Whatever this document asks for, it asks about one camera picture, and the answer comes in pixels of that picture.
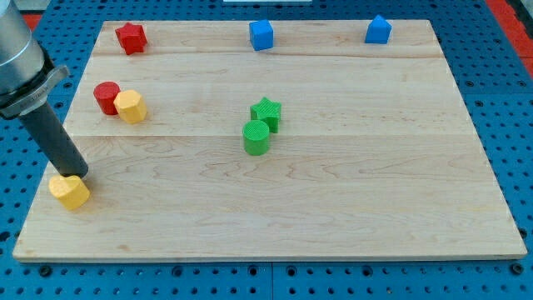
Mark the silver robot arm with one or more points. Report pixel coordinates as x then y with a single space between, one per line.
28 74

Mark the yellow hexagon block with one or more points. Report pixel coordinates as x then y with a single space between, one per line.
130 106

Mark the green cylinder block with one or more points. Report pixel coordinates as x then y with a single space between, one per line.
256 137

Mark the green star block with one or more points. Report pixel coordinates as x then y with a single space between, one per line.
267 111

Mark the wooden board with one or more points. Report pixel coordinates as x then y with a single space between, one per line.
376 157

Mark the blue cube block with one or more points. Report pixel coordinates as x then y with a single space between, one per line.
261 35

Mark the blue pentagon block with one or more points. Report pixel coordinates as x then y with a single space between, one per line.
378 31

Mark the red cylinder block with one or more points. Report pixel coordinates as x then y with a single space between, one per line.
105 94

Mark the red star block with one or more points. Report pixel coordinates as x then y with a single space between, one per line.
131 38

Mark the yellow heart block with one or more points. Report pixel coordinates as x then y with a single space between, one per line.
70 191

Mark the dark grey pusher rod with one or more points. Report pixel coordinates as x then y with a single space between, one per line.
49 134

